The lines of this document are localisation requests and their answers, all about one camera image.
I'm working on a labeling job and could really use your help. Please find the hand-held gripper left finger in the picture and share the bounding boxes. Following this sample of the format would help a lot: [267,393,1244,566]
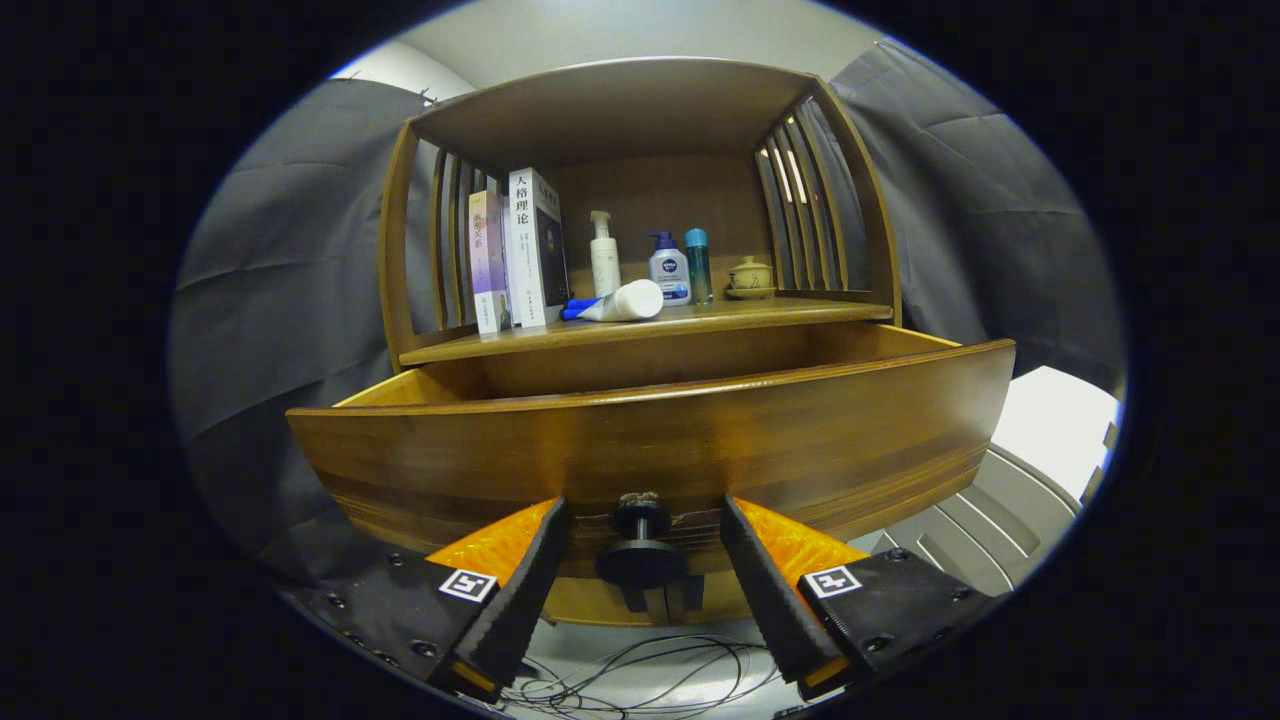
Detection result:
[285,497,571,701]

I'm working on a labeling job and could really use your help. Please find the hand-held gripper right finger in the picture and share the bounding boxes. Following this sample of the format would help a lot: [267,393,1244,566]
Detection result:
[720,494,1001,701]

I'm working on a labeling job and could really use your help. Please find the brown wooden drawer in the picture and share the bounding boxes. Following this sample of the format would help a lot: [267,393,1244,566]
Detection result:
[286,322,1017,613]

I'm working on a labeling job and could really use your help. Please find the white squeeze tube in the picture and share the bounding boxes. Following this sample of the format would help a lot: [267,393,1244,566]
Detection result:
[577,279,665,323]

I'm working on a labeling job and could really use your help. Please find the wooden cabinet door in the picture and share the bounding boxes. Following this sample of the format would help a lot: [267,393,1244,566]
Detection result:
[545,577,661,628]
[660,575,753,626]

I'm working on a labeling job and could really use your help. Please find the wooden countertop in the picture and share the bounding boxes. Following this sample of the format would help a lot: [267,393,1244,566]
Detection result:
[398,297,894,367]

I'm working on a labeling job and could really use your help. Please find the brown wooden cabinet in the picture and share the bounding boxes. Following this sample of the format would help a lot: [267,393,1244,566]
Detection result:
[378,57,903,631]

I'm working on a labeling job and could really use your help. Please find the grey slatted chair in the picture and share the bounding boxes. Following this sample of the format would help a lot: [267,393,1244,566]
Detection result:
[878,445,1083,598]

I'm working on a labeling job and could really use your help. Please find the yellow lidded teacup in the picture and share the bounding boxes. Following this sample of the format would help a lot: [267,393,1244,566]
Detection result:
[726,256,777,300]

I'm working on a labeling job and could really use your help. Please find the teal slim bottle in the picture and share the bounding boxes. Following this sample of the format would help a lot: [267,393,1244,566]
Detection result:
[684,228,714,305]

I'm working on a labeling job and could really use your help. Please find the white bottle with blue cap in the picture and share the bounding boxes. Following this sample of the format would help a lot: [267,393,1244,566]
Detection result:
[648,232,692,306]

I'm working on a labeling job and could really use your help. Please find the purple book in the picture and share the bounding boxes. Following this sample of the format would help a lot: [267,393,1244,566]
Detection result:
[469,190,513,335]

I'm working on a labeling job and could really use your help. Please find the white pump bottle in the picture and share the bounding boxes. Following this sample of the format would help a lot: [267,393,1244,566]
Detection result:
[589,210,622,298]

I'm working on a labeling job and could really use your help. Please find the white table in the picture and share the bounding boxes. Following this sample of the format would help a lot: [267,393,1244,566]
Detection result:
[990,365,1123,501]

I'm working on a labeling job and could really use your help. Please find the thick white book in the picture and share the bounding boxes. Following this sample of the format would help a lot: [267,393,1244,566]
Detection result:
[508,167,571,328]

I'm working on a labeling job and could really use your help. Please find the black backdrop cloth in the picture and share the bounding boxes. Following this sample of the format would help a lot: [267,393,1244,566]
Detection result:
[170,40,1129,586]

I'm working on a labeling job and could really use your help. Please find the black cables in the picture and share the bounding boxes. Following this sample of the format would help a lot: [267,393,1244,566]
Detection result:
[498,633,786,719]

